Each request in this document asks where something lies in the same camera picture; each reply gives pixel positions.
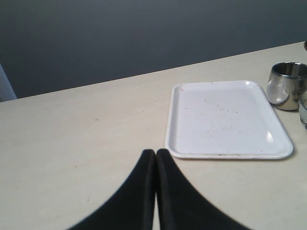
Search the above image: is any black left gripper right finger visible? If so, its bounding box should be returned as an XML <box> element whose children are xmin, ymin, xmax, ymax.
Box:
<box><xmin>156</xmin><ymin>149</ymin><xmax>248</xmax><ymax>230</ymax></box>

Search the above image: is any large steel rice bowl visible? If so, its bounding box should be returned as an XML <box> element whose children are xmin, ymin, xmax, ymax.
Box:
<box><xmin>298</xmin><ymin>89</ymin><xmax>307</xmax><ymax>129</ymax></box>

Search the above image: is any white rectangular plastic tray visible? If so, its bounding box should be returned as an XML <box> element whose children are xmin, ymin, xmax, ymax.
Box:
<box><xmin>165</xmin><ymin>80</ymin><xmax>294</xmax><ymax>160</ymax></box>

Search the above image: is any small steel cup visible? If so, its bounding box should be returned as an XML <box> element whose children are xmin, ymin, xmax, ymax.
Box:
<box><xmin>267</xmin><ymin>62</ymin><xmax>307</xmax><ymax>111</ymax></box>

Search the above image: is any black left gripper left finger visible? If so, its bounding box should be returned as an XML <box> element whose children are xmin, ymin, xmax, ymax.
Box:
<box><xmin>70</xmin><ymin>149</ymin><xmax>156</xmax><ymax>230</ymax></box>

